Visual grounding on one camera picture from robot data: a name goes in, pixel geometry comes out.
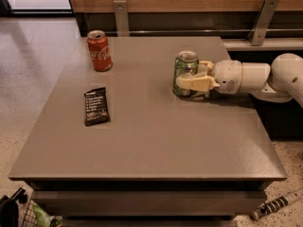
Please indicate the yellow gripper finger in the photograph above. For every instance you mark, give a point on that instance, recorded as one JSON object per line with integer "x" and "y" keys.
{"x": 205, "y": 67}
{"x": 200, "y": 84}

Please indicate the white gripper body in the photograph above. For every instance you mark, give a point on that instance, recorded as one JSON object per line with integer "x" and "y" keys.
{"x": 227, "y": 76}

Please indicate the green soda can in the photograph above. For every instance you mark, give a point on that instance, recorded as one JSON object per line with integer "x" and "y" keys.
{"x": 186, "y": 64}

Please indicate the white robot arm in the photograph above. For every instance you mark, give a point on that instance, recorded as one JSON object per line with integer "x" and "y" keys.
{"x": 281, "y": 81}

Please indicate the red Coca-Cola can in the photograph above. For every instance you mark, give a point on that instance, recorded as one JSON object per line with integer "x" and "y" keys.
{"x": 99, "y": 50}

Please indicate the black snack bar wrapper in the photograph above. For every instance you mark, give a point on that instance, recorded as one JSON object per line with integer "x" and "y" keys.
{"x": 96, "y": 107}

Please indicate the black and white striped object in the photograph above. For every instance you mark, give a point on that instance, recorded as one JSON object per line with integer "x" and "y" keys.
{"x": 270, "y": 207}

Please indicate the grey table lower shelf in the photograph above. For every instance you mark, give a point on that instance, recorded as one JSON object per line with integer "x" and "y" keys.
{"x": 148, "y": 203}

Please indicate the green bag in basket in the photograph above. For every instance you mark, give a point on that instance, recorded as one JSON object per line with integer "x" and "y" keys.
{"x": 43, "y": 219}

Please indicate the right metal bracket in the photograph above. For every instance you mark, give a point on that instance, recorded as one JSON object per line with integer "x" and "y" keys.
{"x": 257, "y": 35}

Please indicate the metal bracket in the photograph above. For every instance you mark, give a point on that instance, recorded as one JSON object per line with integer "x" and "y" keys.
{"x": 122, "y": 19}
{"x": 257, "y": 35}

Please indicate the left metal bracket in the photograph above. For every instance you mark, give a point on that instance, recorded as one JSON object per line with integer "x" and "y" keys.
{"x": 122, "y": 19}

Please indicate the black wire basket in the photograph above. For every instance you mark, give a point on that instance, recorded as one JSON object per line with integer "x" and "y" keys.
{"x": 28, "y": 215}

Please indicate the black handle bottom left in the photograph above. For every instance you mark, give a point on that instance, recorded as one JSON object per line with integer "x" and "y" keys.
{"x": 9, "y": 210}

